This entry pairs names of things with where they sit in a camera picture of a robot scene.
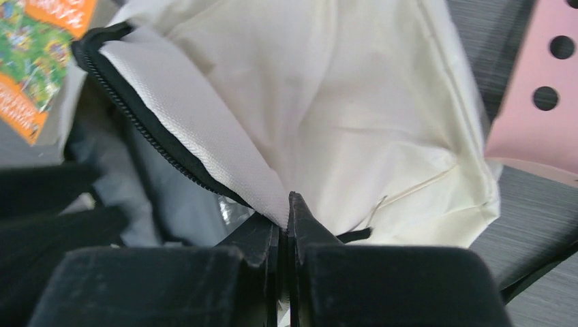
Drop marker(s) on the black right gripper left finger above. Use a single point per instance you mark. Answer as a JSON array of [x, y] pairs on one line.
[[256, 281]]

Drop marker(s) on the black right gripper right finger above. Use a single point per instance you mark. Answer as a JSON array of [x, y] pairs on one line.
[[304, 230]]

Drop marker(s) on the cream canvas backpack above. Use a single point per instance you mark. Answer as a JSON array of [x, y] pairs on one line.
[[366, 109]]

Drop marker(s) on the orange green paperback book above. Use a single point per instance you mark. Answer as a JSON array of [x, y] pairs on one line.
[[35, 51]]

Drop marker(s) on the pink perforated stand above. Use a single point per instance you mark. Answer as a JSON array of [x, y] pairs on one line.
[[536, 127]]

